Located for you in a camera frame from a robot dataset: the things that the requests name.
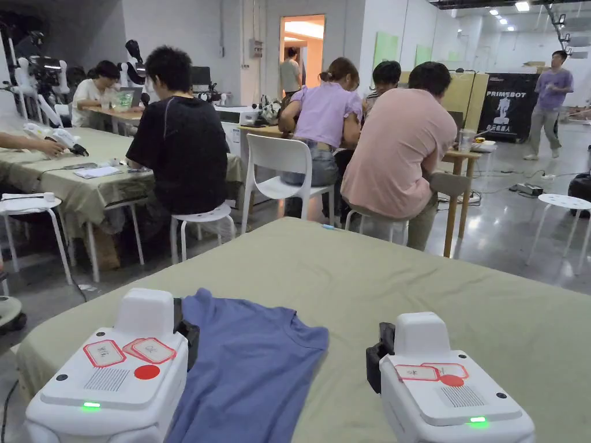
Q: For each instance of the black bag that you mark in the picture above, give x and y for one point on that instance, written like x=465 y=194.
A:
x=581 y=189

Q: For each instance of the power strip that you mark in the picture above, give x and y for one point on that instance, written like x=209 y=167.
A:
x=526 y=188

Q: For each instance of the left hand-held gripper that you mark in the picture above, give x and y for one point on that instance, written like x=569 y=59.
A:
x=111 y=406

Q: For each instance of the blue shirt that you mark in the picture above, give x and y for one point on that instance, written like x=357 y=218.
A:
x=249 y=369

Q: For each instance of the white humanoid robot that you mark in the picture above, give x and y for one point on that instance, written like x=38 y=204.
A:
x=27 y=78

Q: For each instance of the bed with pale green sheet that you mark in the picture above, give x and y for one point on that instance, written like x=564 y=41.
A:
x=415 y=286

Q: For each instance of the white and black robot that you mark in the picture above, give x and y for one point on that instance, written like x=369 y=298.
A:
x=135 y=60

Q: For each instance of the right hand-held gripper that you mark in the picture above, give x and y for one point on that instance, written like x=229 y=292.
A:
x=429 y=415

